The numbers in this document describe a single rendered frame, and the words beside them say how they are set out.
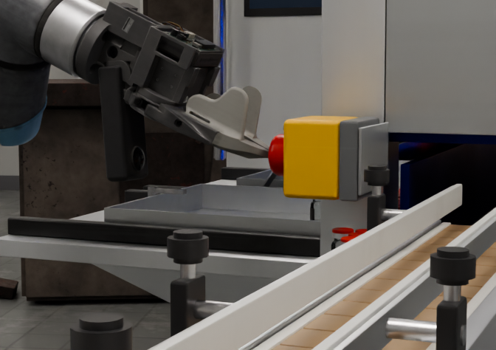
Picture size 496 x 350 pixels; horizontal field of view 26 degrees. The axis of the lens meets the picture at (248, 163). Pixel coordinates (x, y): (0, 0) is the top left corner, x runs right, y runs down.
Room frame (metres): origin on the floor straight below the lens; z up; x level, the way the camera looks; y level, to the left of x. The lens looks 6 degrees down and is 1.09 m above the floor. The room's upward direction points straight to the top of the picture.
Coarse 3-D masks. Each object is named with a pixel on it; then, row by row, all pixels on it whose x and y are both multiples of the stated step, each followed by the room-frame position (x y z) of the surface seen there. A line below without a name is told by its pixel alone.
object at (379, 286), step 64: (448, 192) 0.93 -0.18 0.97; (192, 256) 0.53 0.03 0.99; (320, 256) 0.64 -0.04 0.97; (384, 256) 0.82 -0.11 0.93; (448, 256) 0.48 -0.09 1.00; (192, 320) 0.53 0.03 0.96; (256, 320) 0.51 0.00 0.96; (320, 320) 0.63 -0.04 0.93; (384, 320) 0.49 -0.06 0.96; (448, 320) 0.47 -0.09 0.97
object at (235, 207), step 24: (192, 192) 1.43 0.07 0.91; (216, 192) 1.45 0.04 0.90; (240, 192) 1.44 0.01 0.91; (264, 192) 1.42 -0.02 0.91; (120, 216) 1.21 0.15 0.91; (144, 216) 1.20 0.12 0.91; (168, 216) 1.19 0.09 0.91; (192, 216) 1.18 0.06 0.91; (216, 216) 1.17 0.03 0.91; (240, 216) 1.16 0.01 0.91; (264, 216) 1.38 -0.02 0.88; (288, 216) 1.38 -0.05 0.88
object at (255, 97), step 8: (248, 88) 1.04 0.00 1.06; (208, 96) 1.06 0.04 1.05; (216, 96) 1.06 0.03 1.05; (248, 96) 1.04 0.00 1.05; (256, 96) 1.04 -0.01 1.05; (248, 104) 1.04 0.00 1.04; (256, 104) 1.04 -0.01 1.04; (248, 112) 1.04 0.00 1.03; (256, 112) 1.04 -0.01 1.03; (248, 120) 1.04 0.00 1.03; (256, 120) 1.04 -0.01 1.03; (248, 128) 1.04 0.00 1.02; (256, 128) 1.04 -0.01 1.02; (248, 136) 1.04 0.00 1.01; (256, 136) 1.04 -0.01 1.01; (264, 144) 1.03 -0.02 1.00
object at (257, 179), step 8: (400, 168) 1.70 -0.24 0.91; (248, 176) 1.56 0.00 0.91; (256, 176) 1.59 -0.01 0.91; (264, 176) 1.62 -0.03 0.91; (280, 176) 1.68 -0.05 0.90; (400, 176) 1.70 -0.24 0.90; (240, 184) 1.53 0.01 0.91; (248, 184) 1.52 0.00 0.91; (256, 184) 1.52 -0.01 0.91; (272, 184) 1.51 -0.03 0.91; (280, 184) 1.50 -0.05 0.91
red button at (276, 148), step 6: (276, 138) 1.00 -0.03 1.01; (282, 138) 1.00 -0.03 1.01; (270, 144) 1.00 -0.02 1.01; (276, 144) 1.00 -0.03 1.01; (282, 144) 0.99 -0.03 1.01; (270, 150) 1.00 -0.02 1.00; (276, 150) 0.99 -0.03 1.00; (282, 150) 0.99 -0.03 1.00; (270, 156) 1.00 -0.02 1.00; (276, 156) 0.99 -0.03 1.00; (282, 156) 0.99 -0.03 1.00; (270, 162) 1.00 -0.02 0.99; (276, 162) 0.99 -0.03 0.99; (282, 162) 0.99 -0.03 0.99; (270, 168) 1.00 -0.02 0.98; (276, 168) 1.00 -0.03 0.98; (282, 168) 0.99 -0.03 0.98; (276, 174) 1.00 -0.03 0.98; (282, 174) 1.00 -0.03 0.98
